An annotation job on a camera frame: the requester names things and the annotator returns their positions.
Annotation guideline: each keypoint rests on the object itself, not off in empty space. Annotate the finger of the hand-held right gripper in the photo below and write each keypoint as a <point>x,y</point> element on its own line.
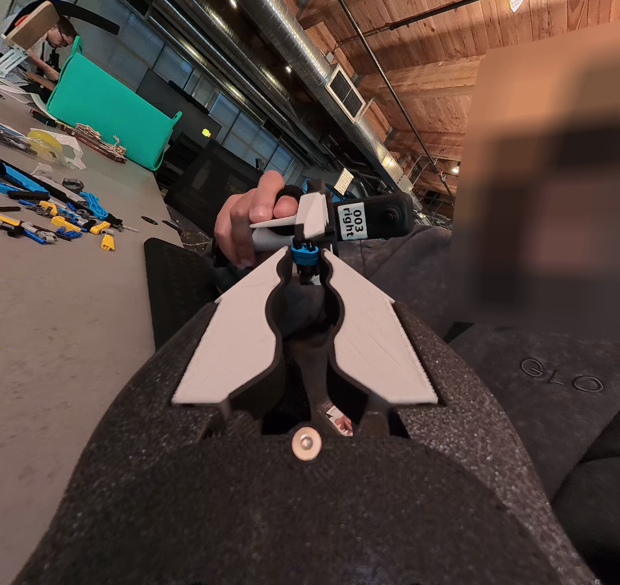
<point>312,214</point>

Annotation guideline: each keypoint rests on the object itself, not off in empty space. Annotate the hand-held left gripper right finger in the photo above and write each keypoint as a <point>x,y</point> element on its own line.
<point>382,347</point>

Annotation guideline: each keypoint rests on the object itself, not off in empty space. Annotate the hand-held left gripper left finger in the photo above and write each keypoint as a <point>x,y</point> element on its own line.
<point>227,347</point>

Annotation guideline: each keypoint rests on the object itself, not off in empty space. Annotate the small blue connector piece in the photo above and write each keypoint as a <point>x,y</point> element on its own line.
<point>305,255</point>

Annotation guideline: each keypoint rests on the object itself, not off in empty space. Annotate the pile of small building pieces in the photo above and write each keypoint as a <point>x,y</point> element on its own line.
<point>48,207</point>

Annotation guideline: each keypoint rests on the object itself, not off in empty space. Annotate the person's right forearm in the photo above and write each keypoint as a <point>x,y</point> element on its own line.
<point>387,275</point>

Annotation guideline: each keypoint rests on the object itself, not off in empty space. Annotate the grey desk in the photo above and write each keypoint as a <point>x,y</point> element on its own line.
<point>58,328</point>

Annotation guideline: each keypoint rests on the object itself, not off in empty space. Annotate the person's right hand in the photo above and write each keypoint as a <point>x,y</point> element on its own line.
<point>237,226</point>

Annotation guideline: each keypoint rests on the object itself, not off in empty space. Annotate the black cabinet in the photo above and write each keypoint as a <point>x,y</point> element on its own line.
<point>208,178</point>

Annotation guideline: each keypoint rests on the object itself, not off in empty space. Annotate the white air vent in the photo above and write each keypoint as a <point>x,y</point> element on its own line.
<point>346,93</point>

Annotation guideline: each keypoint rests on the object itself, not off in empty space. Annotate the person's dark grey jacket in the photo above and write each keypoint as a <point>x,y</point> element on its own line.
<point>533,401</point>

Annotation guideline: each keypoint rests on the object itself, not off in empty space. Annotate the green plastic bin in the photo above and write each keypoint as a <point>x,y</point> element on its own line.
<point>111,110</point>

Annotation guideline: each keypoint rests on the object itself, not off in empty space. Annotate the wooden puzzle model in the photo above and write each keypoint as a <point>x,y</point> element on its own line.
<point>97,141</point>

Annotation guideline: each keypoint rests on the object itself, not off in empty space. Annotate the clear bag yellow tape roll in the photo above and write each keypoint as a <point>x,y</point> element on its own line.
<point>53,144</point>

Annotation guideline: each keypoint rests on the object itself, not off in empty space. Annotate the silver ventilation duct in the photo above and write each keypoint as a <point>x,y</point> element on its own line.
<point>290,42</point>

